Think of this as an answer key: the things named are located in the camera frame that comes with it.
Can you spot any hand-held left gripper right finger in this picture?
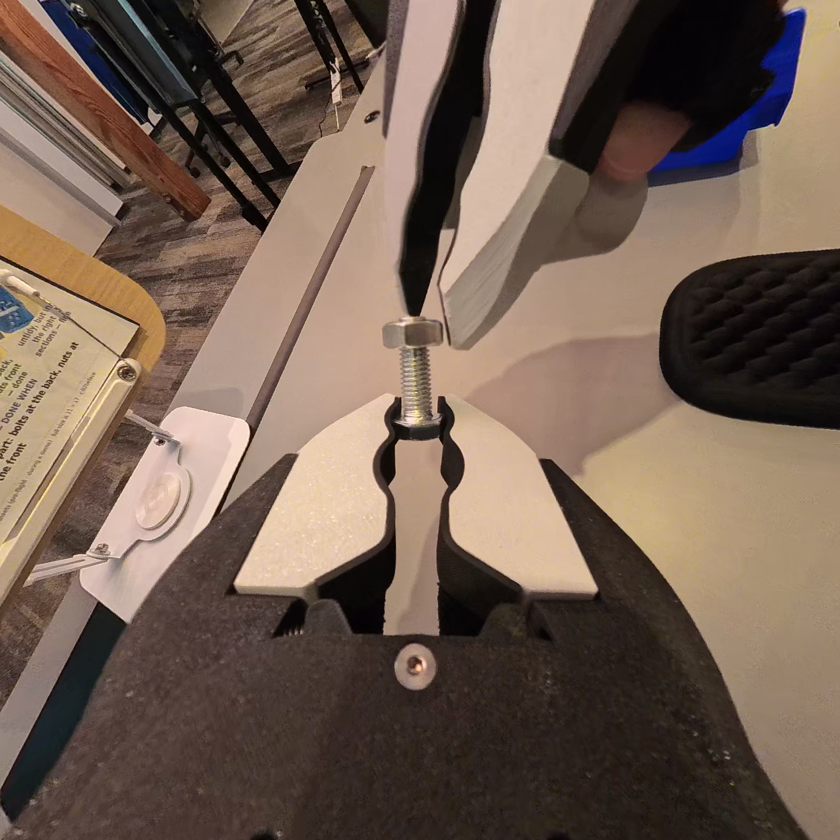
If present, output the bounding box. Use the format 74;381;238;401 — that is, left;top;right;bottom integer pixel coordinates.
437;394;601;602

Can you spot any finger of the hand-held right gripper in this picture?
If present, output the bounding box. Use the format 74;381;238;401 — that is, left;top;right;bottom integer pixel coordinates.
382;0;501;320
437;0;599;350

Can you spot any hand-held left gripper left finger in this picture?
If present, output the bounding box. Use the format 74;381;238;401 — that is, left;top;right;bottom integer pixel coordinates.
233;394;399;601

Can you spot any blue plastic divided bin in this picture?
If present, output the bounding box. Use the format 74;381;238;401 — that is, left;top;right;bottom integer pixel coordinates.
646;8;808;173

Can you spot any silver hex nut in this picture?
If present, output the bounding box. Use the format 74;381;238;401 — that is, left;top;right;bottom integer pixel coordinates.
392;413;442;442

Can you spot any silver hex bolt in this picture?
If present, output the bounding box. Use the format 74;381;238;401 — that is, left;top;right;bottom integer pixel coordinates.
382;317;447;427

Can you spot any person's right hand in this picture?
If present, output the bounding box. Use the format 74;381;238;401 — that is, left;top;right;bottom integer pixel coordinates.
594;101;691;183

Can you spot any dark panel on black stand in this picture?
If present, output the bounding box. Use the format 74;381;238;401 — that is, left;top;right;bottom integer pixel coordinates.
69;0;296;231

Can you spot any instruction sheet on stand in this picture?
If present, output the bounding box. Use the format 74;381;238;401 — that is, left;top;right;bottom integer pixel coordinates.
0;203;167;624

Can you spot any black mesh chair armrest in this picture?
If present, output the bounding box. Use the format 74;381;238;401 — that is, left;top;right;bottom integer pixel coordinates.
659;248;840;431

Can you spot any reddish wooden pillar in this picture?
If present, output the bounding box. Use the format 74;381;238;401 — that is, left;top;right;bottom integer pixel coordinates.
0;0;211;221

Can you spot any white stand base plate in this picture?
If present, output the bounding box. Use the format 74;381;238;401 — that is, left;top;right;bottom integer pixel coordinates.
29;406;252;624

